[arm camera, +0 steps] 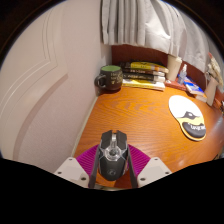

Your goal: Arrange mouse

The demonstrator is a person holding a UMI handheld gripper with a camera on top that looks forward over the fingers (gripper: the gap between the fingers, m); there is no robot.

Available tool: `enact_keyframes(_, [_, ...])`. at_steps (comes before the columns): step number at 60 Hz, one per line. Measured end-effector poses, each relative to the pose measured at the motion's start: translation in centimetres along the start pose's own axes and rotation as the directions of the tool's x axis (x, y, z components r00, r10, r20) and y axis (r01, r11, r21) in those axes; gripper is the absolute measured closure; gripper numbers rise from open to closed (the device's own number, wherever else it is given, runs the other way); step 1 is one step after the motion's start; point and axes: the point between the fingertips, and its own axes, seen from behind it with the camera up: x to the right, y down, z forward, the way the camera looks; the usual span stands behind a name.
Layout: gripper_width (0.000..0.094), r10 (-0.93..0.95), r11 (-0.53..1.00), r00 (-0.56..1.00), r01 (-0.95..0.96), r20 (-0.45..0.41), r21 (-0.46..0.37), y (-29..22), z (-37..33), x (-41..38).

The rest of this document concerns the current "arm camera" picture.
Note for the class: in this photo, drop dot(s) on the yellow black cover book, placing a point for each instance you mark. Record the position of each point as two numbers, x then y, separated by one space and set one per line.
146 66

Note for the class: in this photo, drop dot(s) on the dark mug green inside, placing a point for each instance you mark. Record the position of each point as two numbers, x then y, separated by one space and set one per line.
111 79

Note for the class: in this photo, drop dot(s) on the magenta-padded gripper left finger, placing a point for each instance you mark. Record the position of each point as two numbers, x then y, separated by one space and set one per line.
71 170

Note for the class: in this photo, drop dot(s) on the yellow white thick book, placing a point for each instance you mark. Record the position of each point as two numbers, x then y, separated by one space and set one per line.
143 84

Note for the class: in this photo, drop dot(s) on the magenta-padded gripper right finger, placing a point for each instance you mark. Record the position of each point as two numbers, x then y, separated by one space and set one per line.
153 171

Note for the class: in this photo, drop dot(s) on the flat red book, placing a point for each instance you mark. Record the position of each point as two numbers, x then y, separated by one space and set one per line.
173 84

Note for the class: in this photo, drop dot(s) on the white curtain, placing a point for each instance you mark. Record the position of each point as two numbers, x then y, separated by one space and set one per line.
150 23

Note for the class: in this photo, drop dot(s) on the cream travel tumbler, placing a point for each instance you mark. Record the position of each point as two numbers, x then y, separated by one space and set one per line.
174 68

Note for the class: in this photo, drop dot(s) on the white ceramic jug vase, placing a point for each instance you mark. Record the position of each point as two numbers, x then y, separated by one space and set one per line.
211 91

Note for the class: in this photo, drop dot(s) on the orange cover book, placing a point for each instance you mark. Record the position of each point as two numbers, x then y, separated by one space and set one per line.
202 97

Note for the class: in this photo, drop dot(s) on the grey black computer mouse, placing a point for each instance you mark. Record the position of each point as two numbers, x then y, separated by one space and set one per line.
113 160

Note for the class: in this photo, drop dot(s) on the black book yellow lettering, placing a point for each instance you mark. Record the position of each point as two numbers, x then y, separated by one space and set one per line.
143 77
143 71

